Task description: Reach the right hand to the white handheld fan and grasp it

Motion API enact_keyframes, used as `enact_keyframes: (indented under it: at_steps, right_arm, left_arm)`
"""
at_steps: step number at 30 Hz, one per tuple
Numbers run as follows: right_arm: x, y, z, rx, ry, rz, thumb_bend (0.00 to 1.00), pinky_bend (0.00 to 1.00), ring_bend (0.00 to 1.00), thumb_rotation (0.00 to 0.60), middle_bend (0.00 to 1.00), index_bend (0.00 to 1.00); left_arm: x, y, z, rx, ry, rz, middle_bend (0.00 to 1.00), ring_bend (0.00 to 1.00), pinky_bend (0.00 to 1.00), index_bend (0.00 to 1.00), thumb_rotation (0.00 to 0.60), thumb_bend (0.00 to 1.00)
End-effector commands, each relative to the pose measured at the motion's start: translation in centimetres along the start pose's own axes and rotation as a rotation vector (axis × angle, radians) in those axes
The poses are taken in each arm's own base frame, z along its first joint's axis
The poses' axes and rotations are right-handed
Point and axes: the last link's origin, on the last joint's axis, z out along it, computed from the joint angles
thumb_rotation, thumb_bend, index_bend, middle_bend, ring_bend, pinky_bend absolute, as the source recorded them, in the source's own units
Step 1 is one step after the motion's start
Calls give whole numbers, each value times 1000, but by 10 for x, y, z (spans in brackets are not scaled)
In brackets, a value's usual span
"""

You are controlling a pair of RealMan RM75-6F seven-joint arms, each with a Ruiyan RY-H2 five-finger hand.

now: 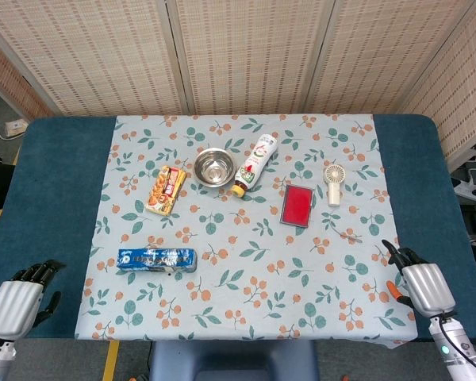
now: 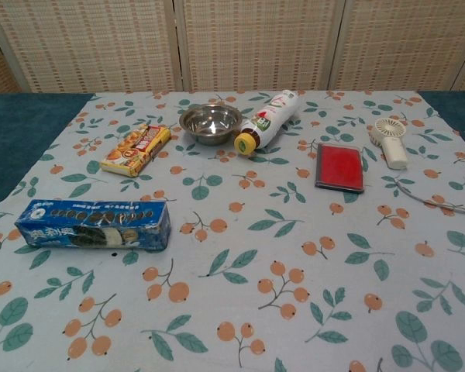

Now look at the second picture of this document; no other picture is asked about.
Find white bottle yellow cap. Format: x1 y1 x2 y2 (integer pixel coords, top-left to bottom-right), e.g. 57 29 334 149
233 89 299 157

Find teal table cover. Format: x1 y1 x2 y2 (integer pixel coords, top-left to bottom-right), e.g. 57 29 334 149
0 91 465 222

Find yellow snack box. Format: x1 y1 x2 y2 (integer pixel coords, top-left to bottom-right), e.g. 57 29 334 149
99 123 171 178

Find thin grey cable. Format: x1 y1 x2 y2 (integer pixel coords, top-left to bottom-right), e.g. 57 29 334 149
394 176 465 215

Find blue cookie box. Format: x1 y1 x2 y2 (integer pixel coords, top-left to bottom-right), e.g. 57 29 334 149
14 199 171 253

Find floral fruit print tablecloth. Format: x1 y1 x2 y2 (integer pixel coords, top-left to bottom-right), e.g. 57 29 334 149
0 89 465 372

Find small white handheld fan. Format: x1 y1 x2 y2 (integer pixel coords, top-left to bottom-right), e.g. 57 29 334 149
369 117 409 171

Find red ink pad case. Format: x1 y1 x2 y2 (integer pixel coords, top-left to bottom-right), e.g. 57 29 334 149
314 142 366 194

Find stainless steel bowl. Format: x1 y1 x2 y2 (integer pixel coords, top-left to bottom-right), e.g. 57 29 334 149
178 103 243 146

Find wide woven folding screen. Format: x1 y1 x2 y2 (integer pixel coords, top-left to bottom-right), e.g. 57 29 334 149
0 0 465 95

